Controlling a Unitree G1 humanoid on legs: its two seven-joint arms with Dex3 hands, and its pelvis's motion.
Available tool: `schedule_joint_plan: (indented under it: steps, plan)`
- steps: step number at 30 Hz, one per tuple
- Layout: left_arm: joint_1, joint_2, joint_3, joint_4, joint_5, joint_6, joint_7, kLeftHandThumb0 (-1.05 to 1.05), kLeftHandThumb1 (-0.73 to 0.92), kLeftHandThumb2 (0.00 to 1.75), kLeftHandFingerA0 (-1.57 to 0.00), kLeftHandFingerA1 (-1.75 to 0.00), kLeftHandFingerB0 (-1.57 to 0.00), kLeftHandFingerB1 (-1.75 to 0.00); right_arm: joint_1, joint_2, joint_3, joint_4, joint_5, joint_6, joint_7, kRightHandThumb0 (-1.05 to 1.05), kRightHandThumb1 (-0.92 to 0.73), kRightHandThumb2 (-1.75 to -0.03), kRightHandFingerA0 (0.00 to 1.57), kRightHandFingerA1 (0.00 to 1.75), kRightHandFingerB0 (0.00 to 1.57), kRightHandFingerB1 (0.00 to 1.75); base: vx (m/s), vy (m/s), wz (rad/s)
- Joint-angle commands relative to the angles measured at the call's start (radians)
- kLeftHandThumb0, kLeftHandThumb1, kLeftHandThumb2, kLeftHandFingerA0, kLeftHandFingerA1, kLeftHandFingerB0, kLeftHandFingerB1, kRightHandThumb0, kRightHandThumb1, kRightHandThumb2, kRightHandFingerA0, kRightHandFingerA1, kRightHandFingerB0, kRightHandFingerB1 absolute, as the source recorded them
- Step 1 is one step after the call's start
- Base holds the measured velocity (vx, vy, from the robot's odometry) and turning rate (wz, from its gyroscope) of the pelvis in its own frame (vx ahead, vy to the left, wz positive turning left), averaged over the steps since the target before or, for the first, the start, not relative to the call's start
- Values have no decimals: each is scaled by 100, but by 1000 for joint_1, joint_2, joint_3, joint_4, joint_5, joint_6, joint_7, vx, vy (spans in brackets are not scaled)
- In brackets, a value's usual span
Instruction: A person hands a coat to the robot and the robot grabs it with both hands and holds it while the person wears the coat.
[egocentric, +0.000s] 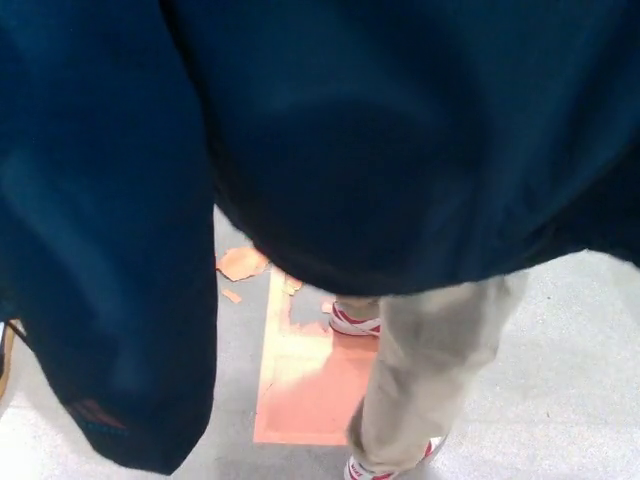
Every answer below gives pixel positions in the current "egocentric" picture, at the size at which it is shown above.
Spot dark teal coat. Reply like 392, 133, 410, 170
0, 0, 640, 479

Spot torn orange tape patch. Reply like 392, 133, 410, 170
215, 246, 267, 282

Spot red white sneaker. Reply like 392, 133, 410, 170
343, 435, 450, 480
328, 298, 382, 340

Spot orange square floor marking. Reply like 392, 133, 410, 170
252, 267, 381, 446

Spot beige trousers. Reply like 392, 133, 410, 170
344, 272, 530, 475

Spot black white gum-sole shoe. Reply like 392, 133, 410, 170
0, 318, 27, 402

